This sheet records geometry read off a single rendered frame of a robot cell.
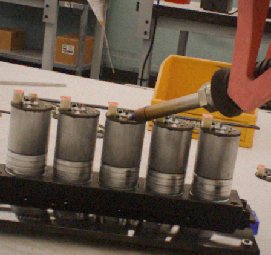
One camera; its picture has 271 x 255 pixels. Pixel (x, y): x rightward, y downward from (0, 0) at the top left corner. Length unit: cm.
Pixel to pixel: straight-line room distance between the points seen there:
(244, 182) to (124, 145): 15
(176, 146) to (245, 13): 11
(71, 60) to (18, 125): 432
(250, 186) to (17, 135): 19
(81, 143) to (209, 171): 8
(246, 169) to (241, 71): 24
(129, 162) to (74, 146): 3
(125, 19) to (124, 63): 34
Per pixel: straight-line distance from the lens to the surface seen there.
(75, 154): 37
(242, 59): 29
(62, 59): 472
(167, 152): 37
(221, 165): 37
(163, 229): 36
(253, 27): 28
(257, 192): 48
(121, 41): 502
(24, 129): 37
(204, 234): 36
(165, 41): 491
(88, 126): 37
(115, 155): 37
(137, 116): 36
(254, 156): 57
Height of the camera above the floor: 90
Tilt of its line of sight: 13 degrees down
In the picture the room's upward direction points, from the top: 8 degrees clockwise
